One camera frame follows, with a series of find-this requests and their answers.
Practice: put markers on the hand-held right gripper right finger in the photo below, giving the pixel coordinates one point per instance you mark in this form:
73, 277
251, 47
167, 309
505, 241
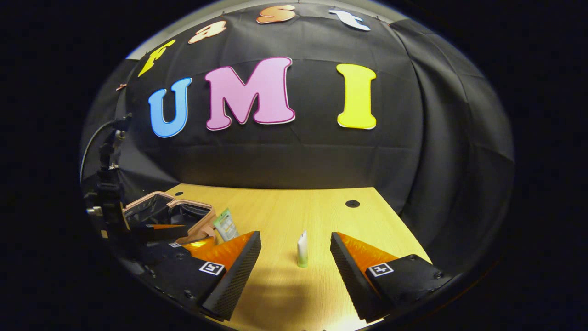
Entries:
349, 276

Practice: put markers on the black backdrop cloth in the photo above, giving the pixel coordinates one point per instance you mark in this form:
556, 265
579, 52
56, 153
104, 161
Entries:
312, 151

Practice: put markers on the white green tube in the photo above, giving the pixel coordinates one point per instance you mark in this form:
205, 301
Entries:
302, 250

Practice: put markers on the green sachet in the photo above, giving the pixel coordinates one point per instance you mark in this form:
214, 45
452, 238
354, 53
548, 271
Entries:
226, 225

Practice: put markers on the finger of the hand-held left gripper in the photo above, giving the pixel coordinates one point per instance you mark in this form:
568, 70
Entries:
158, 232
161, 250

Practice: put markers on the pink suitcase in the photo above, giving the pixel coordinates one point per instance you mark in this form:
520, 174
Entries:
158, 209

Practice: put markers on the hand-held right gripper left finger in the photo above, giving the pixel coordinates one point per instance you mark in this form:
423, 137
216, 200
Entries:
239, 271

